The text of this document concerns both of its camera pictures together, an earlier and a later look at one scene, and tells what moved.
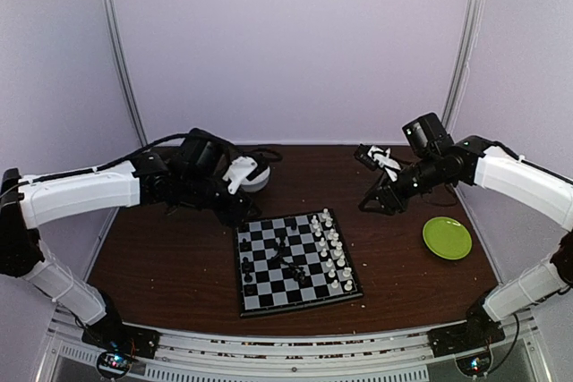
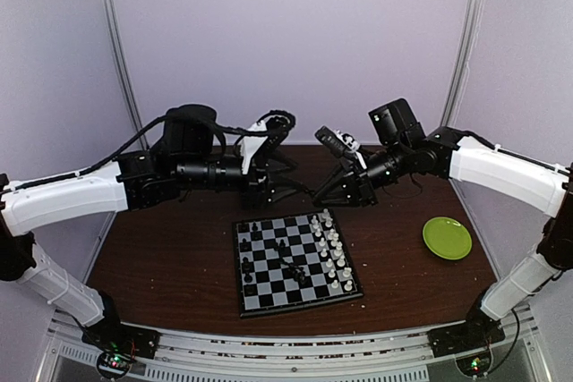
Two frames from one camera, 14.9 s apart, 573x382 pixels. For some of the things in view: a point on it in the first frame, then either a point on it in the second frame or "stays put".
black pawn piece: x=245 y=265 stays put
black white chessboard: x=293 y=262 stays put
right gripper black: x=391 y=199 -> x=357 y=189
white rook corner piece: x=326 y=215 stays put
